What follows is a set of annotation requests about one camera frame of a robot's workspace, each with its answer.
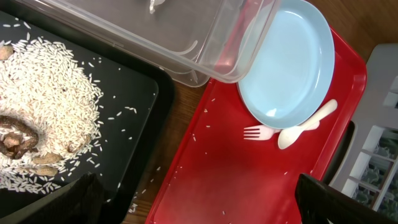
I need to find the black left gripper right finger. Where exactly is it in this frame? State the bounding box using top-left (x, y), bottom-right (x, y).
top-left (295, 174), bottom-right (395, 224)

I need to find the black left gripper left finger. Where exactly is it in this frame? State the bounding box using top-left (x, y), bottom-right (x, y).
top-left (1, 173), bottom-right (104, 224)

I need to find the white plastic spoon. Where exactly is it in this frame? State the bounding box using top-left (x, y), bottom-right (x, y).
top-left (243, 120), bottom-right (320, 141)
top-left (277, 99), bottom-right (338, 149)

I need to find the light blue plate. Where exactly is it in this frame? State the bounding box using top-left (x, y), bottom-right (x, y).
top-left (238, 0), bottom-right (335, 129)

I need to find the white tissue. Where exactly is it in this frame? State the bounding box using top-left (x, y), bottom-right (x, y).
top-left (149, 0), bottom-right (165, 14)

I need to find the grey plastic dishwasher rack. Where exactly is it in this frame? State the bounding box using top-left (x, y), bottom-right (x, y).
top-left (329, 43), bottom-right (397, 222)

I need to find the pile of rice food waste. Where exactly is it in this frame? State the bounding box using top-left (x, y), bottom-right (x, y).
top-left (1, 37), bottom-right (104, 194)

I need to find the black plastic tray bin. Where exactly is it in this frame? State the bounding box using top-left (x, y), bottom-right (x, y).
top-left (1, 1), bottom-right (175, 223)

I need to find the red plastic tray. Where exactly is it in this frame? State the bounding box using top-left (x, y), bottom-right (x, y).
top-left (147, 34), bottom-right (367, 224)

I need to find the clear plastic bin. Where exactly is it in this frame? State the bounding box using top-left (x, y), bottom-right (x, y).
top-left (25, 0), bottom-right (280, 87)

